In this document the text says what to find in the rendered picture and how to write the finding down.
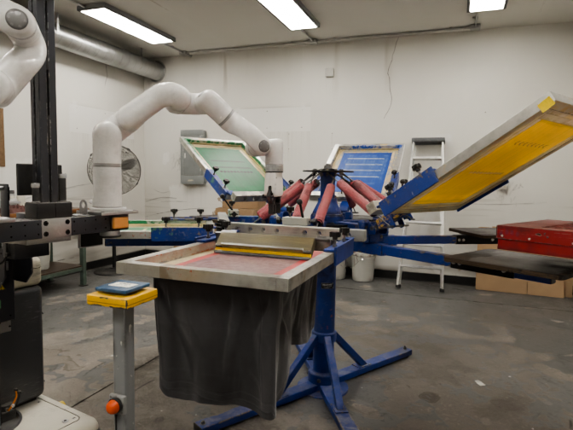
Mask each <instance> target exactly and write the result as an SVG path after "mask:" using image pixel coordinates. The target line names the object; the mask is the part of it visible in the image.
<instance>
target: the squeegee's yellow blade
mask: <svg viewBox="0 0 573 430"><path fill-rule="evenodd" d="M215 250H224V251H234V252H245V253H265V254H276V255H286V256H297V257H308V258H311V254H302V253H281V252H271V251H259V250H248V249H237V248H226V247H216V248H215Z"/></svg>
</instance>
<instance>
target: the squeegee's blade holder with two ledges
mask: <svg viewBox="0 0 573 430"><path fill-rule="evenodd" d="M221 246H222V247H226V248H237V249H248V250H259V251H271V252H281V253H302V254H304V253H303V251H304V250H303V248H297V247H275V246H264V245H252V244H240V243H229V242H221Z"/></svg>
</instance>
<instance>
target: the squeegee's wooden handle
mask: <svg viewBox="0 0 573 430"><path fill-rule="evenodd" d="M221 242H229V243H240V244H252V245H264V246H275V247H297V248H303V250H304V251H303V253H304V254H311V258H312V256H313V252H314V249H315V244H316V241H315V238H312V237H298V236H285V235H260V234H247V233H234V232H221V234H220V236H219V237H218V240H217V243H216V247H222V246H221Z"/></svg>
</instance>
